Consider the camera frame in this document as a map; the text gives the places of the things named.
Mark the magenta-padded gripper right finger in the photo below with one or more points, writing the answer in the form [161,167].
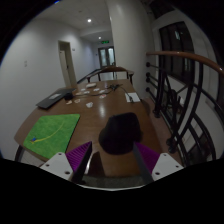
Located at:
[166,166]

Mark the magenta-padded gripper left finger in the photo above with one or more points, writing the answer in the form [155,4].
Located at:
[60,165]

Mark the black computer mouse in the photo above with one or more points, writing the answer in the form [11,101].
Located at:
[120,133]

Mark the green mouse pad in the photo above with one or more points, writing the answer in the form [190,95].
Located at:
[51,133]

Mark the wooden handrail black metal railing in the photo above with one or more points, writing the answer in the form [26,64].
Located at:
[186,110]

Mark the small tan packet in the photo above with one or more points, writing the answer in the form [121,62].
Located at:
[77,100]
[69,102]

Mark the dark closed laptop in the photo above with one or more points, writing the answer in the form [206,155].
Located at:
[53,98]

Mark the crumpled white paper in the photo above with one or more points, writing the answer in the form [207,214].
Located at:
[89,104]

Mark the small black box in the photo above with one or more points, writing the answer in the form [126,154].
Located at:
[69,96]

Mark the white notepad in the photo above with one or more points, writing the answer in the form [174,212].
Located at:
[132,97]

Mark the small pink white packet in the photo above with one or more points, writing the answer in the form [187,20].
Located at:
[102,96]

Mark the small white box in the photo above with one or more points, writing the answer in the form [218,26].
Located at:
[91,85]

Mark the open side doorway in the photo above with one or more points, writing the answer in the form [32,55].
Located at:
[66,63]

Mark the wooden armchair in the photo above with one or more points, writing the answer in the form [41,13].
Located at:
[110,69]

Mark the dark framed window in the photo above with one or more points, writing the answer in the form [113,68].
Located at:
[176,50]

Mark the glass double door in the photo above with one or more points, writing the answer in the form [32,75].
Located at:
[107,56]

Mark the green exit sign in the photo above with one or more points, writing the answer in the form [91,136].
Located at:
[105,41]

